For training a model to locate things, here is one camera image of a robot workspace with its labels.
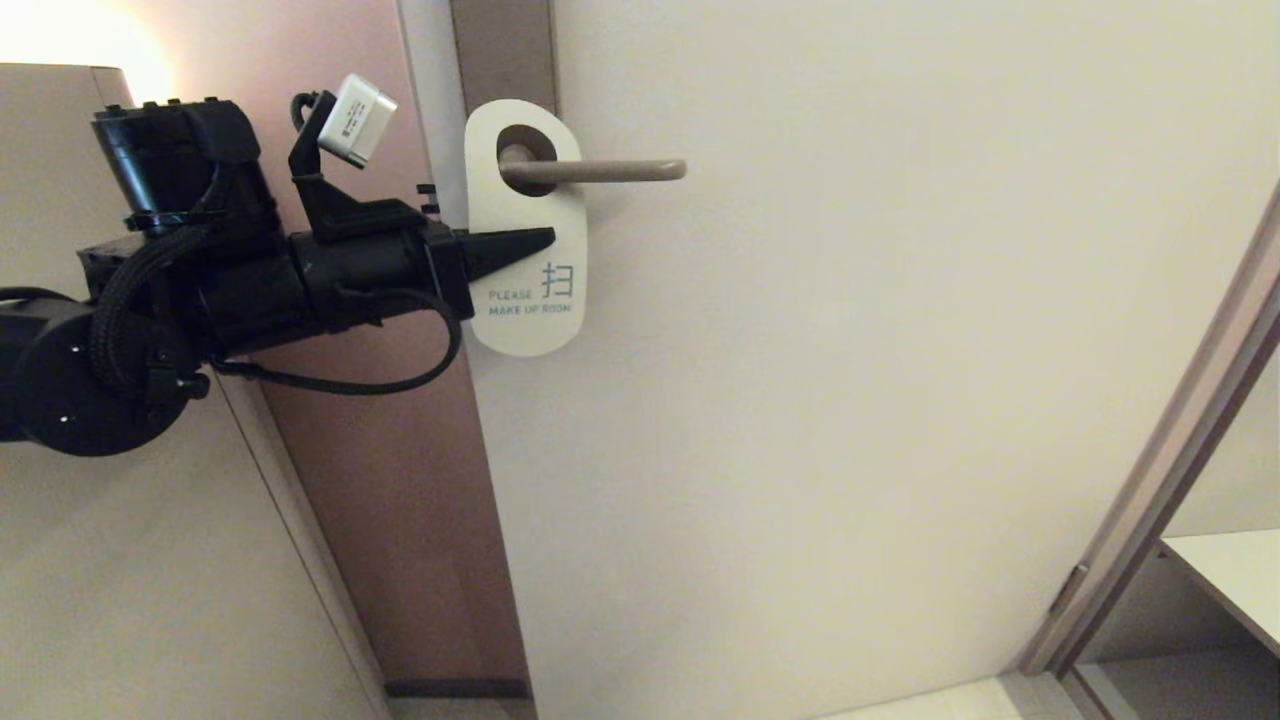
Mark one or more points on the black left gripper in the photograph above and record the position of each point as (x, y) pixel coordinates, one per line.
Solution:
(370, 275)

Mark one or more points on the beige closet shelf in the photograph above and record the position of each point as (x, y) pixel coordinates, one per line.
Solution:
(1235, 580)

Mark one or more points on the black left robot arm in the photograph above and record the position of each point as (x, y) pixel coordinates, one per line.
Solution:
(70, 390)

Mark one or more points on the white and blue door hanger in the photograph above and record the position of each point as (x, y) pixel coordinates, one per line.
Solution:
(530, 330)

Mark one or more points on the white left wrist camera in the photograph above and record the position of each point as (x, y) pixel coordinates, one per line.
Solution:
(357, 120)

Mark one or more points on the dark baseboard strip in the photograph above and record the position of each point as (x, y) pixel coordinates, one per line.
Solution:
(455, 689)

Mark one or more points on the black left camera bracket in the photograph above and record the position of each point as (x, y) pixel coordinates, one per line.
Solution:
(350, 220)

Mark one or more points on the brown door lock plate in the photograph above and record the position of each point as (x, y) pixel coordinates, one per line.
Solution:
(505, 50)

